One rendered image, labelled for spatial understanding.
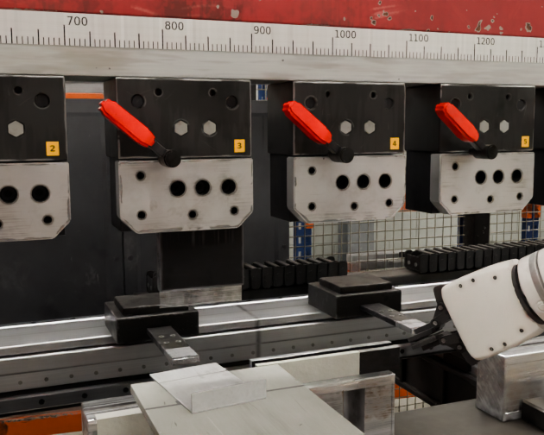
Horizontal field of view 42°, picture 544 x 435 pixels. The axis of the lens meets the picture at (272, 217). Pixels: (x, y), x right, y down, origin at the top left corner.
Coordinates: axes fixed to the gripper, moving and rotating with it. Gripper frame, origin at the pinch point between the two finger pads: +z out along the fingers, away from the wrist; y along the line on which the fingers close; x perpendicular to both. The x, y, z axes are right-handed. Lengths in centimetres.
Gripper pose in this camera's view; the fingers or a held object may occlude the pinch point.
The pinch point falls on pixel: (426, 337)
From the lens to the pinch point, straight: 95.9
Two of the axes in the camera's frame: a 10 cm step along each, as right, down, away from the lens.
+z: -6.8, 4.3, 5.9
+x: -6.2, 1.0, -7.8
